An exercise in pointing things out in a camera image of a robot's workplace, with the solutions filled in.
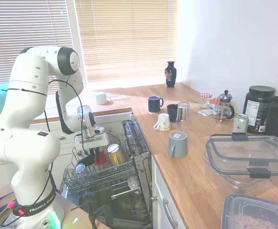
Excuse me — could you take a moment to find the clear drinking glass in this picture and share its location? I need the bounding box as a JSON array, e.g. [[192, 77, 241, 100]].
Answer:
[[74, 163, 87, 174]]

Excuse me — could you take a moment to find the wide window blind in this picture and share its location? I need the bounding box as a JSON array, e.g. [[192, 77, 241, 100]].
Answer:
[[74, 0, 179, 84]]

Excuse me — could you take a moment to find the white printed mug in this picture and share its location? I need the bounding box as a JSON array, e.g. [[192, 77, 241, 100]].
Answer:
[[153, 113, 171, 132]]

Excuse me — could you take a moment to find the black camera tripod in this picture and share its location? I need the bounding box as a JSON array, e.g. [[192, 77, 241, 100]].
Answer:
[[88, 204, 112, 229]]

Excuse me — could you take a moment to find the plastic tub with cereal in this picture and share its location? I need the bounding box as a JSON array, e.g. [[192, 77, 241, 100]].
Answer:
[[221, 193, 278, 229]]

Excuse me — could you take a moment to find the yellow ceramic mug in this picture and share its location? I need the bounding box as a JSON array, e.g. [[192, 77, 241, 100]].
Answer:
[[107, 144, 125, 166]]

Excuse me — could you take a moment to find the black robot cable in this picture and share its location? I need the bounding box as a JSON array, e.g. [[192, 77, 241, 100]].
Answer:
[[0, 73, 87, 156]]

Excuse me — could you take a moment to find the small white sachet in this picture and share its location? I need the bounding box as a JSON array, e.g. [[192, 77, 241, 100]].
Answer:
[[197, 109, 213, 117]]

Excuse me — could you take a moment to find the grey wire dish rack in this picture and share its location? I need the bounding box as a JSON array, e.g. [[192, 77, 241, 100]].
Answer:
[[62, 133, 142, 200]]

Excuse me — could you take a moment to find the white and green drink can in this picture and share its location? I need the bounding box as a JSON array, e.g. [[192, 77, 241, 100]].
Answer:
[[232, 114, 249, 135]]

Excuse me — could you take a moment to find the built-in dishwasher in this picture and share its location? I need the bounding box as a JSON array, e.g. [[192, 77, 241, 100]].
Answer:
[[60, 119, 154, 229]]

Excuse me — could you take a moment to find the black protein powder tub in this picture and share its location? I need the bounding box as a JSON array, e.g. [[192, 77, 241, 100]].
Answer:
[[243, 85, 276, 135]]

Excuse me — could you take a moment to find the narrow window blind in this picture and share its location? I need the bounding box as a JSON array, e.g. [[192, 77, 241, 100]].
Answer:
[[0, 0, 74, 88]]

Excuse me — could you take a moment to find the glass French press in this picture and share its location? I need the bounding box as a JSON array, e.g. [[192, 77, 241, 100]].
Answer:
[[215, 90, 235, 123]]

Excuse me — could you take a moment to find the navy blue mug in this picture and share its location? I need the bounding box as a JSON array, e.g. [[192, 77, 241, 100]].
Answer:
[[148, 95, 165, 113]]

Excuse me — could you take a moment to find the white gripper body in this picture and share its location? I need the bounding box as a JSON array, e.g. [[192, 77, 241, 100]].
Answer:
[[74, 132, 110, 151]]

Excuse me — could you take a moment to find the white base cabinet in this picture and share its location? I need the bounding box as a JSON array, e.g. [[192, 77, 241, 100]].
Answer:
[[150, 155, 187, 229]]

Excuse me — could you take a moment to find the jar with red checked lid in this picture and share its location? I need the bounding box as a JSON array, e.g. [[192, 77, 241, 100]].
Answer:
[[199, 93, 213, 109]]

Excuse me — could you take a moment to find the clear ribbed tumbler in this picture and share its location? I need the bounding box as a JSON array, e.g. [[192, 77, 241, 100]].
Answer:
[[176, 102, 192, 125]]

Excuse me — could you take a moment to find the white mug on sill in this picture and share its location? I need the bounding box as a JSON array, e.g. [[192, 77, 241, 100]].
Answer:
[[93, 91, 112, 105]]

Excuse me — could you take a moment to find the grey mug with label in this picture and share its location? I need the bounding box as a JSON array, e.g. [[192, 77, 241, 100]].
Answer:
[[168, 131, 187, 158]]

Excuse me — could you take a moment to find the clear container with clip lid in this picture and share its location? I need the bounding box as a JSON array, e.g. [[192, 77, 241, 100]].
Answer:
[[203, 134, 278, 189]]

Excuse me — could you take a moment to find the dark blue painted vase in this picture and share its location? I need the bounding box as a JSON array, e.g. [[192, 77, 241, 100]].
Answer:
[[165, 61, 177, 89]]

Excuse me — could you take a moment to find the purple cable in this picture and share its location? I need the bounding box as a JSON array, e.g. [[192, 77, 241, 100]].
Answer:
[[0, 191, 13, 204]]

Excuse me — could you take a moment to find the silver cabinet bar handle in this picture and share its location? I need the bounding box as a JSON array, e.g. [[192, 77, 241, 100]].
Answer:
[[162, 198, 178, 228]]

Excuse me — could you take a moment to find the red enamel mug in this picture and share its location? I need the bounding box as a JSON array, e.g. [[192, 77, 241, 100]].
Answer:
[[94, 149, 109, 167]]

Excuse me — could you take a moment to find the black mug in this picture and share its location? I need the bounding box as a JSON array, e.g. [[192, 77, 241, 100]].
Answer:
[[166, 104, 180, 123]]

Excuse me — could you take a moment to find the foil and orange packet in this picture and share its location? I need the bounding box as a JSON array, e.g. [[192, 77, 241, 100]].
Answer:
[[208, 97, 222, 115]]

